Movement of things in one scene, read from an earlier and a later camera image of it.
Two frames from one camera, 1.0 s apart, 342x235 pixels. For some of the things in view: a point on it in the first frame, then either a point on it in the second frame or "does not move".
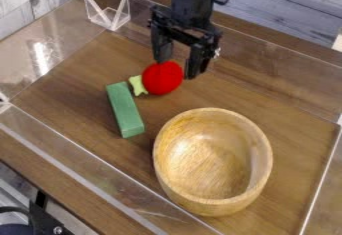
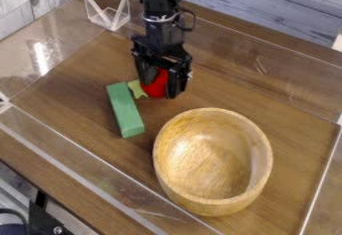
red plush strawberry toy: [161, 77] does not move
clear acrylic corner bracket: [109, 18] does not move
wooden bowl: [213, 160] does not move
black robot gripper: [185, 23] -> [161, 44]
